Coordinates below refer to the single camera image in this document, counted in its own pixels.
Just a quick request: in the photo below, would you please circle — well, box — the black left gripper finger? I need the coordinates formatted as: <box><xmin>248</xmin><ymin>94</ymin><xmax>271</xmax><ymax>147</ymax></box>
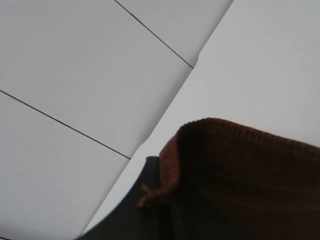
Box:
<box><xmin>79</xmin><ymin>156</ymin><xmax>175</xmax><ymax>240</ymax></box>

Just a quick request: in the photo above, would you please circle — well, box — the brown towel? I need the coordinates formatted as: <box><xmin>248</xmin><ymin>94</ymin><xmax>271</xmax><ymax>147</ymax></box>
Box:
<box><xmin>137</xmin><ymin>118</ymin><xmax>320</xmax><ymax>240</ymax></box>

